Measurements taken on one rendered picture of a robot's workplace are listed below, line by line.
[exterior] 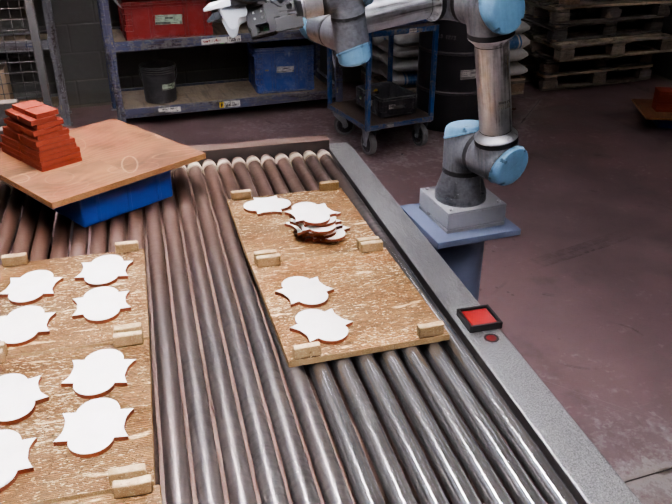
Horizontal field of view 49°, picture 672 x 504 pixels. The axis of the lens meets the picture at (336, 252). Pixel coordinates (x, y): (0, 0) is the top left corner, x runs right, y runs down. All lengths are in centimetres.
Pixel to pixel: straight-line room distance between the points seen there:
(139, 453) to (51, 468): 14
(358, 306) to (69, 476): 70
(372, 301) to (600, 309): 205
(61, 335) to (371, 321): 66
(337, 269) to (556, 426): 67
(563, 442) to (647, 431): 157
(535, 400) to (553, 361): 171
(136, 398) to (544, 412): 76
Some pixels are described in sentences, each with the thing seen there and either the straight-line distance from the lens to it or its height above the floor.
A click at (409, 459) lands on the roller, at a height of 92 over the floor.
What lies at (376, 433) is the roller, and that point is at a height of 92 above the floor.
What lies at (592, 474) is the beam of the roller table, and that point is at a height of 92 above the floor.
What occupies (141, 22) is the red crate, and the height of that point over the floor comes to 77.
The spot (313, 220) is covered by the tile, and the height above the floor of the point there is 100.
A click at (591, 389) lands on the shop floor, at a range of 307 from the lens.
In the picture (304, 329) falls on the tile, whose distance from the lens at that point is 155.
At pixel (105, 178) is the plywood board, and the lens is 214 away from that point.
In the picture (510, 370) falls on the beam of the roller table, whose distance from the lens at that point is 153.
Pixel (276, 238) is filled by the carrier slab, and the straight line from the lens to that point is 194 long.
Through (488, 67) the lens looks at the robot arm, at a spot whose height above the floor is 137.
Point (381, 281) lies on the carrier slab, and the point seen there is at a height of 94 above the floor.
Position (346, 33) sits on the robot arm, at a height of 149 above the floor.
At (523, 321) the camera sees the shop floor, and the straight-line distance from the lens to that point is 339.
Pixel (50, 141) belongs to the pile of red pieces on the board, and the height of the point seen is 112.
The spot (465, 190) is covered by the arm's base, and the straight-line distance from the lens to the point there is 213.
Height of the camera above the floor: 182
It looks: 28 degrees down
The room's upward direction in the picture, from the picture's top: straight up
